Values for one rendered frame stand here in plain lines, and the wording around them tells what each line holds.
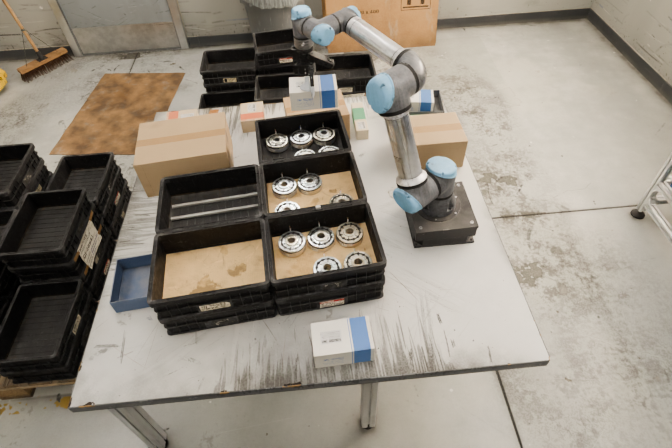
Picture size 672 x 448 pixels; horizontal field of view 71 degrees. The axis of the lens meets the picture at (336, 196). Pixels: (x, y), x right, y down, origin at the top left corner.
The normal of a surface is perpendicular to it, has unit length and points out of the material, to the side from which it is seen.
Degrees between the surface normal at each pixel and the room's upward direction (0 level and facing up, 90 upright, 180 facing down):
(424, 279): 0
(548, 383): 0
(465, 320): 0
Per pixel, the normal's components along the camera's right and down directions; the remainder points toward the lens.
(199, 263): -0.04, -0.69
